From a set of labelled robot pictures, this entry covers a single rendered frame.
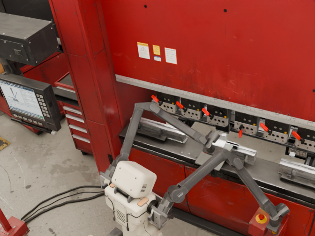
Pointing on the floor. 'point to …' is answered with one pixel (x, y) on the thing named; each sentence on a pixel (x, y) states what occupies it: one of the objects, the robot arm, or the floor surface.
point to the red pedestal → (12, 226)
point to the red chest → (74, 118)
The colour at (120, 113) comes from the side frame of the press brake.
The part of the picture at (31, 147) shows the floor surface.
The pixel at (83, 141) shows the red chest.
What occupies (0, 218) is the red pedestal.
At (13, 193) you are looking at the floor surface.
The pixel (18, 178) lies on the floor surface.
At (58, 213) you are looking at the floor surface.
